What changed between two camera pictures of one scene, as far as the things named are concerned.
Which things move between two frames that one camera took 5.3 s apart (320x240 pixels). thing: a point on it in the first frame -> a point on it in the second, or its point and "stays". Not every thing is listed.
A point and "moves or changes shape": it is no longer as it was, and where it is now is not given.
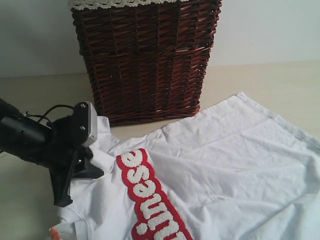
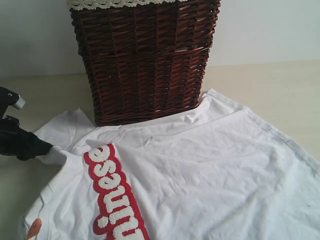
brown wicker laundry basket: x=148 y=62 stays
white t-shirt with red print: x=235 y=170 moves or changes shape
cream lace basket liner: x=76 y=5 stays
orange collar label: x=54 y=234 -> x=34 y=228
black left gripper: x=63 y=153 -> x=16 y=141
